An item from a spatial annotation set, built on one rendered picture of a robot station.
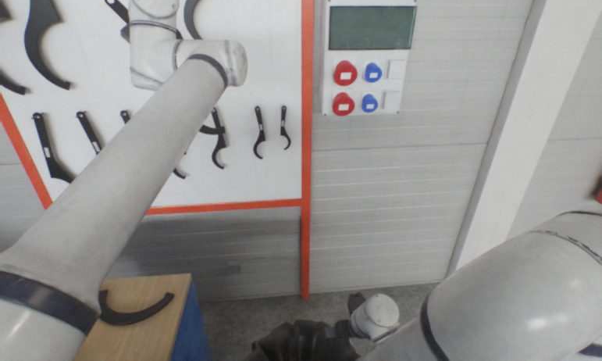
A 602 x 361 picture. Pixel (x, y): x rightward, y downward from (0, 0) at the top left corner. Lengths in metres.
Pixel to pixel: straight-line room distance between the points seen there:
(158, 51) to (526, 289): 0.67
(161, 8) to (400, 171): 1.55
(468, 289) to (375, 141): 1.45
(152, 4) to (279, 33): 0.88
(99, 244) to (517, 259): 0.43
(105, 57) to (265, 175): 0.92
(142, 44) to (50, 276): 0.48
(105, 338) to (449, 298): 1.11
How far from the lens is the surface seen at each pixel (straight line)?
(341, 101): 1.43
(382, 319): 0.90
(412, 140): 1.86
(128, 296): 1.39
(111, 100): 1.73
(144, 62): 0.70
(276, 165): 1.70
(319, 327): 1.48
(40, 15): 1.72
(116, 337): 1.28
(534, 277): 0.39
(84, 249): 0.37
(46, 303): 0.34
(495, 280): 0.39
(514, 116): 2.04
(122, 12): 1.05
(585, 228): 0.48
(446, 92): 1.85
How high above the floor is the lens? 1.90
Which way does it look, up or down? 29 degrees down
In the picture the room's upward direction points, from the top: straight up
